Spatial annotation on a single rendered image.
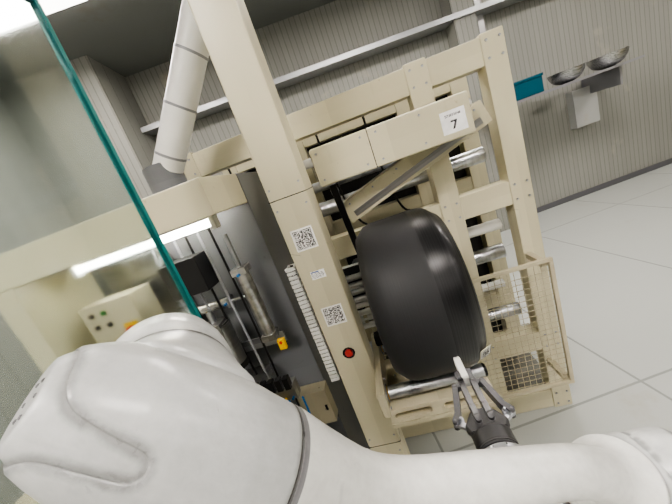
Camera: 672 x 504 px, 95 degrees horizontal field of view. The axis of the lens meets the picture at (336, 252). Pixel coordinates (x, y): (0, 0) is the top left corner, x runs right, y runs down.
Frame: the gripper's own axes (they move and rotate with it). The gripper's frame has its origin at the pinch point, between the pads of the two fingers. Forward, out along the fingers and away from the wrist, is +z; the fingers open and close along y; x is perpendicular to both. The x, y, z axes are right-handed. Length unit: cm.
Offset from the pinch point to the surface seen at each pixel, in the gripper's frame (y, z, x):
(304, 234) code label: 32, 36, -35
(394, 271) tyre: 8.0, 20.2, -20.8
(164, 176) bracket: 84, 68, -67
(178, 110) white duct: 67, 72, -87
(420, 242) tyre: -1.7, 25.4, -24.6
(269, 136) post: 31, 41, -66
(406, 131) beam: -12, 65, -51
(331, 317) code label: 33.6, 31.9, -4.1
